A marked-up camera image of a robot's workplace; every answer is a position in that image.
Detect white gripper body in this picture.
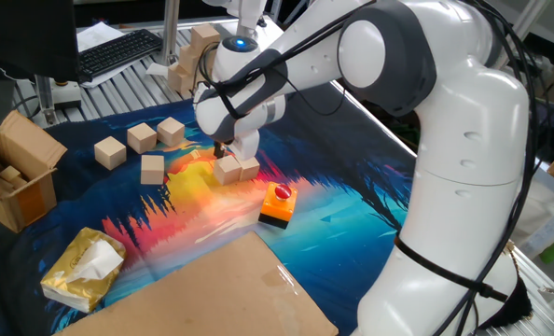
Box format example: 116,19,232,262
229,129,261,162

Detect orange emergency stop button box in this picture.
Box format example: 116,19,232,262
257,181,299,231

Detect colourful forest print mat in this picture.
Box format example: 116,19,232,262
0,83,418,336

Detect black keyboard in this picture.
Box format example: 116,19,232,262
77,28,164,84

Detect flat brown cardboard sheet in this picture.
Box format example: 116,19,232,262
52,231,339,336

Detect white stand base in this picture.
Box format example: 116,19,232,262
51,81,83,111

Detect white paper sheets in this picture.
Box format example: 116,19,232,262
75,21,136,90

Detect gold tissue pack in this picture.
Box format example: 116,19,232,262
40,227,128,314

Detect open cardboard box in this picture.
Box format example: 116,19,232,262
0,109,69,234

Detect wooden pieces inside box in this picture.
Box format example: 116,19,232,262
0,164,25,187

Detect black monitor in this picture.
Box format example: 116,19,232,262
0,0,81,84

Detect black fuzzy bag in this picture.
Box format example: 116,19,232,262
479,260,534,330

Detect tall aluminium profile post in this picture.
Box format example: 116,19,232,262
158,0,182,66

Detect short aluminium profile post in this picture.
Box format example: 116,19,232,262
33,74,58,128

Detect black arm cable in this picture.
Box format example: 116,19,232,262
195,0,553,336

